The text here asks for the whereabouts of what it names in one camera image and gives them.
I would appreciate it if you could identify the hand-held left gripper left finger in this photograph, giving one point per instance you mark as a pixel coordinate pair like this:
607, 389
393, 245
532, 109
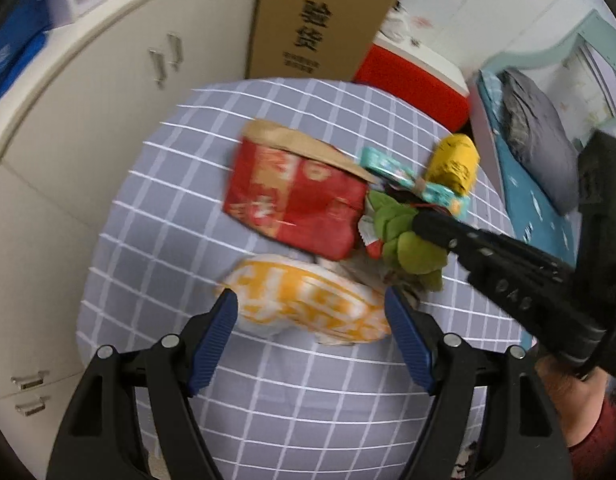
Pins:
215, 340

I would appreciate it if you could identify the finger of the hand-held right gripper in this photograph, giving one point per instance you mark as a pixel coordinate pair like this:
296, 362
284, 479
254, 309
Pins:
437, 227

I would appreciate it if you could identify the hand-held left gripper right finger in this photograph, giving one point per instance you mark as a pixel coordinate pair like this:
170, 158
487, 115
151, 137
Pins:
407, 340

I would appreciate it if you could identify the green plush toy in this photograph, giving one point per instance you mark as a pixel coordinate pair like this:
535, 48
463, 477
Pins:
405, 245

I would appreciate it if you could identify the yellow packet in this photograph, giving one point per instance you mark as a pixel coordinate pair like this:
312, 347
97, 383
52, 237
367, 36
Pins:
455, 160

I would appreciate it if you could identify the teal snack packet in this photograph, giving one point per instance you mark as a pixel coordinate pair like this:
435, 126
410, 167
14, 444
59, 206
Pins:
387, 162

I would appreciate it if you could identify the orange and white plastic bag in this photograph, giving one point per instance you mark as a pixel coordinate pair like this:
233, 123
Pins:
308, 295

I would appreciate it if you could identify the red snack bag brown edge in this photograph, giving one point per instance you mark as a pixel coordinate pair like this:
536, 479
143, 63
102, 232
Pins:
293, 200

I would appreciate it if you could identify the person's right forearm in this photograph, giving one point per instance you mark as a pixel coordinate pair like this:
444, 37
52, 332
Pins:
577, 410

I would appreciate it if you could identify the small red and white wrapper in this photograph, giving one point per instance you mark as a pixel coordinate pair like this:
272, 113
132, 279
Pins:
371, 235

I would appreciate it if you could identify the teal patterned bedsheet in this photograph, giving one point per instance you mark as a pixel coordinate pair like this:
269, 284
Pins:
527, 200

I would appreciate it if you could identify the teal bed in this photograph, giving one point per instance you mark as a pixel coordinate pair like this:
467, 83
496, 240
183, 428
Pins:
480, 125

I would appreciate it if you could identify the grey duvet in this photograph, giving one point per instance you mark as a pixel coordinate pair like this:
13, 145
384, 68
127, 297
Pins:
537, 130

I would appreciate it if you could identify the grey checked tablecloth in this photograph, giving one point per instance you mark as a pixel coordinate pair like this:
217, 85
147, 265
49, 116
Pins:
163, 210

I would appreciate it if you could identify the red bench with white top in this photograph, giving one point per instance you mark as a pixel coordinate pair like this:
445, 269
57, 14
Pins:
412, 85

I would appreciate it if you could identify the large cardboard box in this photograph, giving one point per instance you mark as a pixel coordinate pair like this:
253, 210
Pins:
308, 15

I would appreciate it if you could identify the cream cabinet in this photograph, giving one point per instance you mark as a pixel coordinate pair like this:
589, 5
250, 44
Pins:
88, 125

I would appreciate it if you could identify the blue box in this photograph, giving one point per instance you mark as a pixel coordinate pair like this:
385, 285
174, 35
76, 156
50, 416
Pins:
15, 45

